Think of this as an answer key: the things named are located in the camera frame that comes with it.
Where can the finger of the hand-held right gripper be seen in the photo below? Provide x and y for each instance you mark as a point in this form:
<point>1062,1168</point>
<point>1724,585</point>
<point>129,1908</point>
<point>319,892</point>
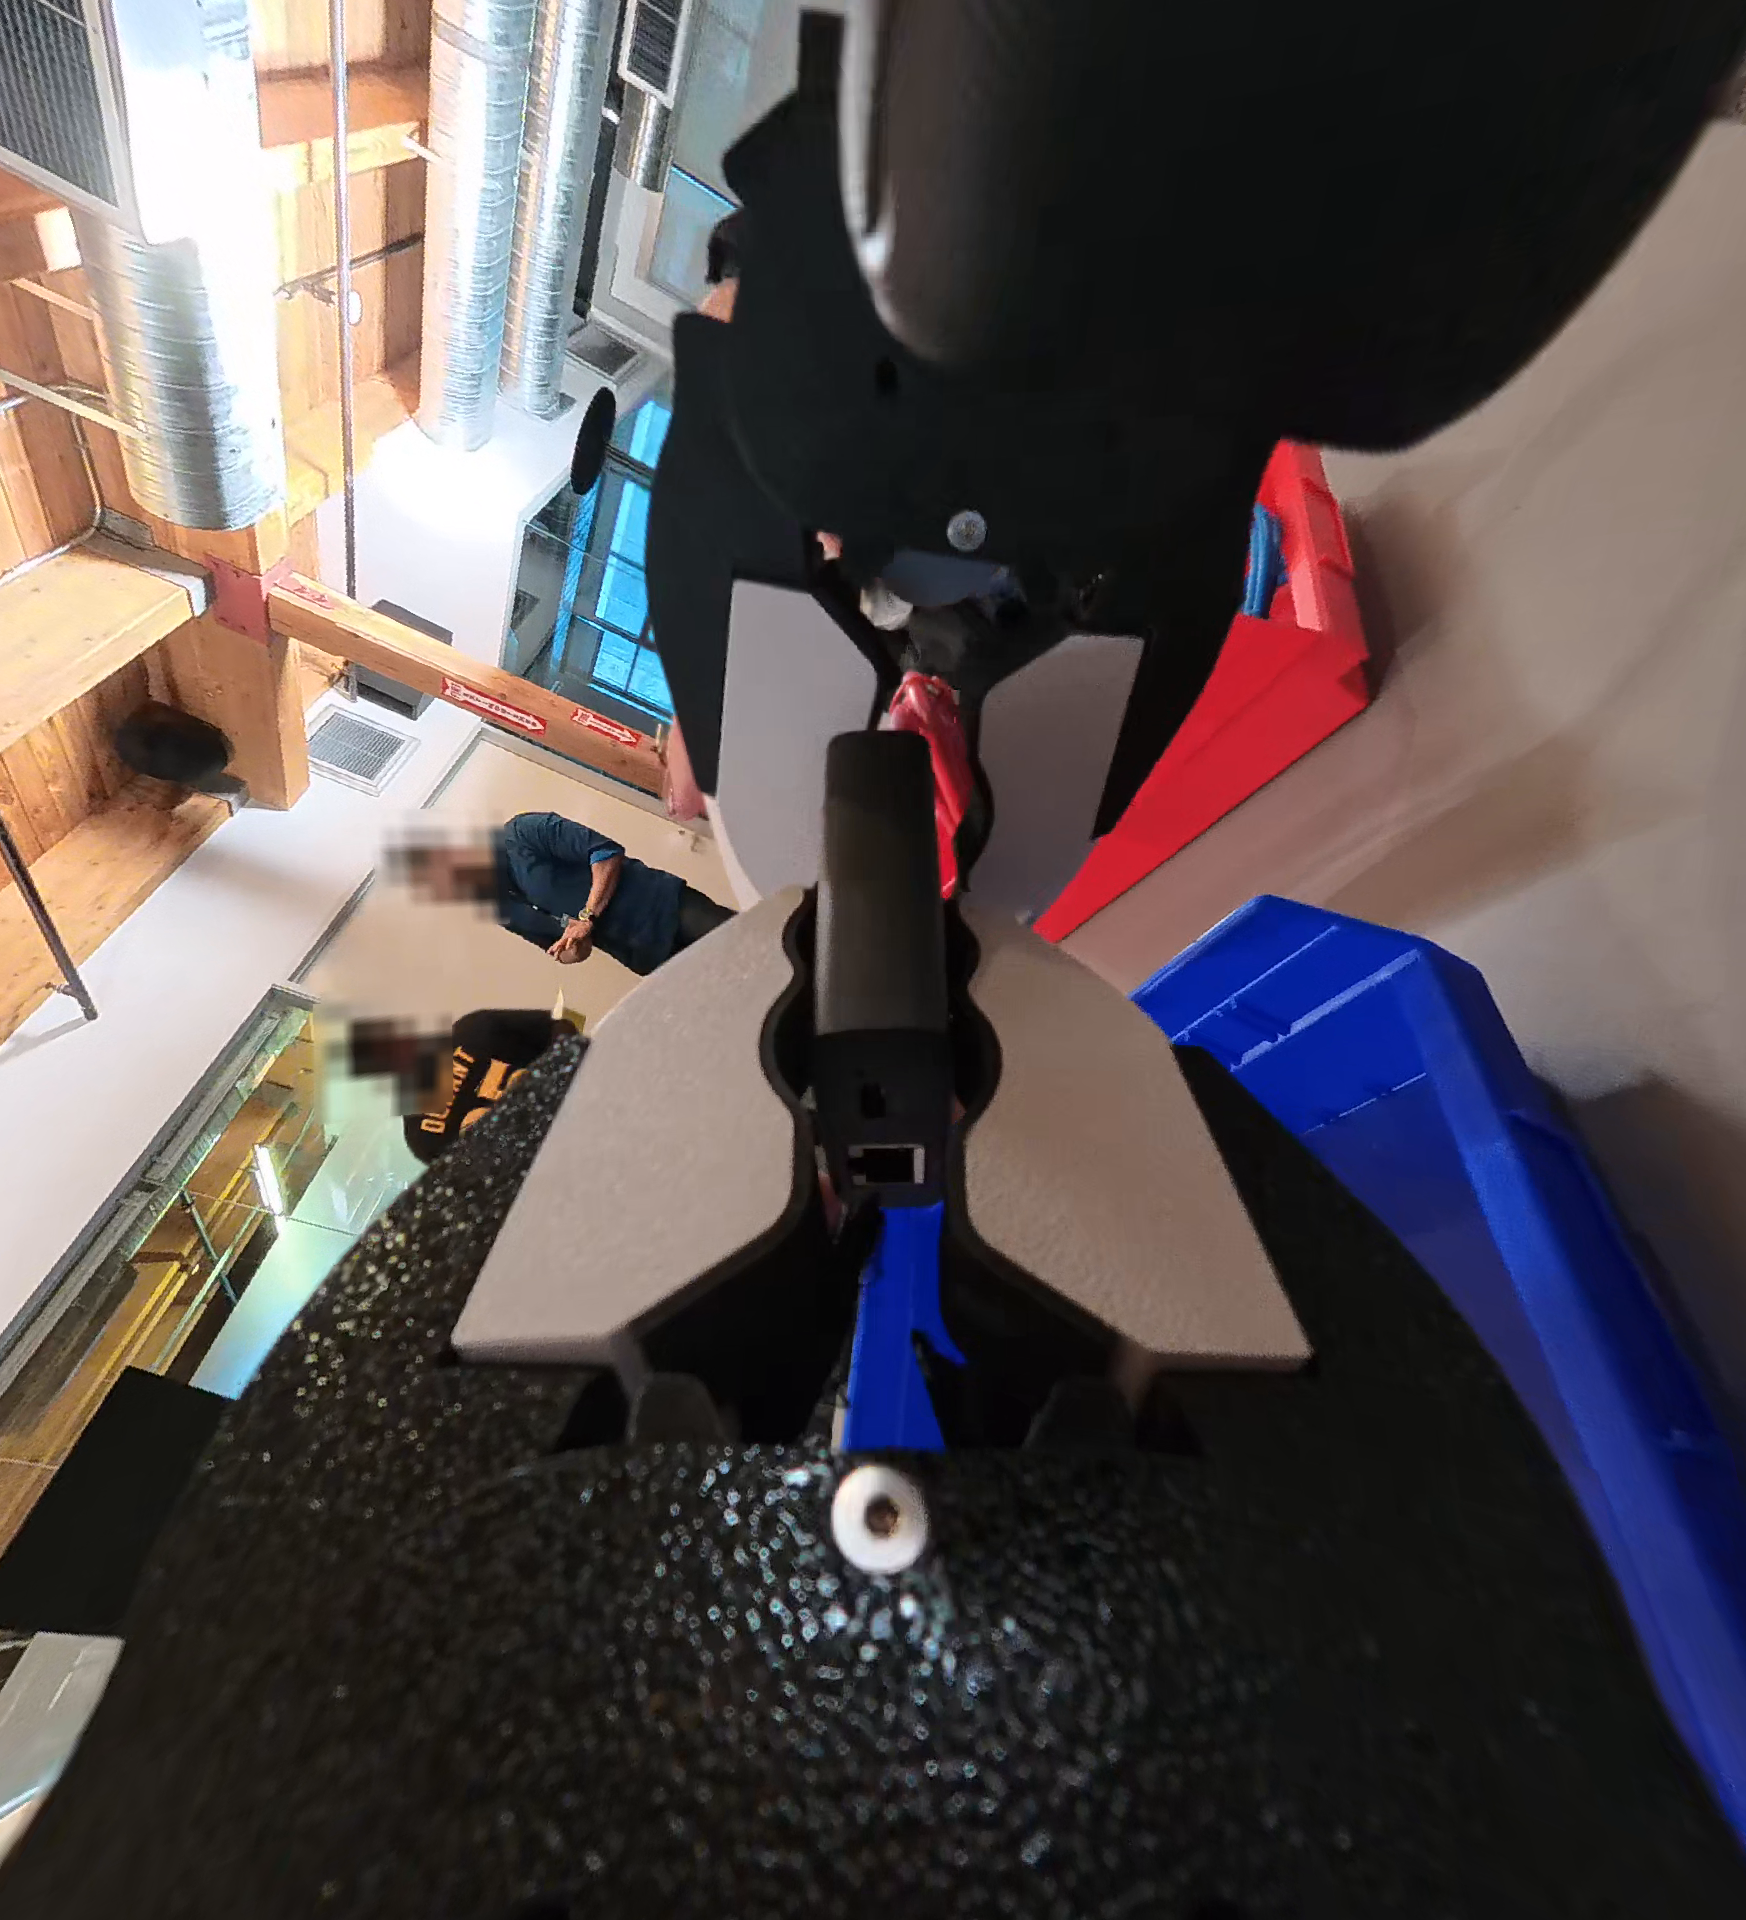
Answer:
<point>1059,750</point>
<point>783,720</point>

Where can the black wall box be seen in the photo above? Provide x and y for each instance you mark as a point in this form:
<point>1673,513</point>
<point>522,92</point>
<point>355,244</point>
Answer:
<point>407,661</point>

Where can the black speaker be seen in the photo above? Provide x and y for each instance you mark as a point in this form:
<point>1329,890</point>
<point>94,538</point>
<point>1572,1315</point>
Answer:
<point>179,750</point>

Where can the ceiling sprinkler pipe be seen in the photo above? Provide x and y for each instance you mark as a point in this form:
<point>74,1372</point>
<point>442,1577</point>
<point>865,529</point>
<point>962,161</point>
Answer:
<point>3,831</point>

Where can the small duct vent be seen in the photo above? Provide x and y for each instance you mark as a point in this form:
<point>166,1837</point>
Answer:
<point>655,45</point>

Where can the duct vent grille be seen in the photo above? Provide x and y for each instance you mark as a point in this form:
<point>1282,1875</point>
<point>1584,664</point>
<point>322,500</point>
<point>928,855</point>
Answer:
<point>40,90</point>

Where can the black network switch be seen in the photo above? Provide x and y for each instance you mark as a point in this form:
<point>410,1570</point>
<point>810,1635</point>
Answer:
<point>880,930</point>

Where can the black round lamp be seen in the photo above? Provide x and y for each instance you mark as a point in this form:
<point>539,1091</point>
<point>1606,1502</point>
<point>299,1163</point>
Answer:
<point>594,435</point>

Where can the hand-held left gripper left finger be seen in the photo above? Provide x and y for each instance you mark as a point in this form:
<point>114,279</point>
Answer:
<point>649,1169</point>

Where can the blue plastic bin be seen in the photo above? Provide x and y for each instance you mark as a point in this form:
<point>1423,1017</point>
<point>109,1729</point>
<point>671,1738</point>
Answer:
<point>1532,1277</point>

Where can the large silver duct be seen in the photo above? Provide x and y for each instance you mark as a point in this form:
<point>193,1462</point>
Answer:
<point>197,344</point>

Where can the grey desk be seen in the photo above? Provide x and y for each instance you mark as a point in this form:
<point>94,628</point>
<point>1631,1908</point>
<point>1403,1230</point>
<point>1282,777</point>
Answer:
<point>1561,720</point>

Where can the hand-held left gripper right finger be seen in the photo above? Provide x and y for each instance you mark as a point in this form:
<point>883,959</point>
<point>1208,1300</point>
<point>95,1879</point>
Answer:
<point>1112,1169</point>

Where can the wall vent grille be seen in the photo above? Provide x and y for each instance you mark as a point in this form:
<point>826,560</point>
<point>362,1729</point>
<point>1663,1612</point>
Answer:
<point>355,745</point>

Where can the dark panel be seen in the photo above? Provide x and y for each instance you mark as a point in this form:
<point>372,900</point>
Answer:
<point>94,1500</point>

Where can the red plastic bin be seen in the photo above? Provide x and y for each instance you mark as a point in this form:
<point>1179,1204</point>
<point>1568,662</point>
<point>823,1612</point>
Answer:
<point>1218,720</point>

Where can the blue-lit window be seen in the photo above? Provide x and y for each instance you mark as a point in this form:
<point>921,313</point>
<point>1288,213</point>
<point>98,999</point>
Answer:
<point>633,600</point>

